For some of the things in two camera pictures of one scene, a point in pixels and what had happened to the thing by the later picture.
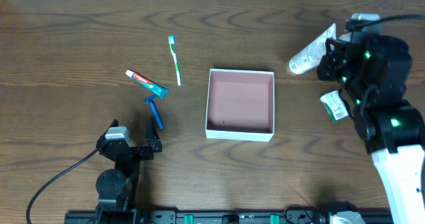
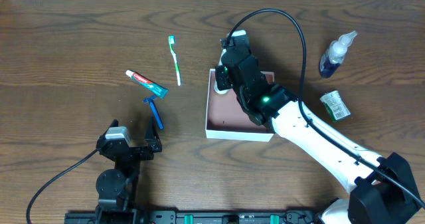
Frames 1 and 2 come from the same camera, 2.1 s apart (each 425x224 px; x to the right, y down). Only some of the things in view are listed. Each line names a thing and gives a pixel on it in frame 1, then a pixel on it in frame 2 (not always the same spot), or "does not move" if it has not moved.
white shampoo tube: [309, 58] to [216, 87]
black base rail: [229, 217] does not move
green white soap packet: [333, 105] does not move
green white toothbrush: [171, 41] does not move
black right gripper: [337, 62] to [236, 56]
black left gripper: [136, 151] does not move
